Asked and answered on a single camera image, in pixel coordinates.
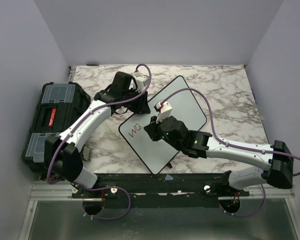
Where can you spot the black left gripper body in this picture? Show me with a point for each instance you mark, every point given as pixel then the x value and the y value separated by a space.
pixel 133 105

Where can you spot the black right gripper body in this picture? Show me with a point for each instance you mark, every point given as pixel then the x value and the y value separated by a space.
pixel 157 133

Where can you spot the white whiteboard black frame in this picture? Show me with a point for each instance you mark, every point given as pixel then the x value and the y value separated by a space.
pixel 186 116

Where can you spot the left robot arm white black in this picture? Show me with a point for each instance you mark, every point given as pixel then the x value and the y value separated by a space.
pixel 62 153

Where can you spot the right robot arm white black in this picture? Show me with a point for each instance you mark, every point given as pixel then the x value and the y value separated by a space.
pixel 269 163

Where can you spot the black plastic toolbox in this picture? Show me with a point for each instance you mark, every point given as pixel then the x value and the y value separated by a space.
pixel 59 106

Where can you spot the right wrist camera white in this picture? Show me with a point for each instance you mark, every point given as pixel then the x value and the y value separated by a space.
pixel 164 110

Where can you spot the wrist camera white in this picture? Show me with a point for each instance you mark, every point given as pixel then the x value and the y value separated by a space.
pixel 164 110
pixel 140 81

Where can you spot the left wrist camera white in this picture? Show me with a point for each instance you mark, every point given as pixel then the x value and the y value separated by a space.
pixel 140 81

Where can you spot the black front mounting rail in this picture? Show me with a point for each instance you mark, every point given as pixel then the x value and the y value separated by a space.
pixel 146 190

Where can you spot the aluminium frame rail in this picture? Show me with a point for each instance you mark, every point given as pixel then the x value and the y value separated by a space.
pixel 42 191

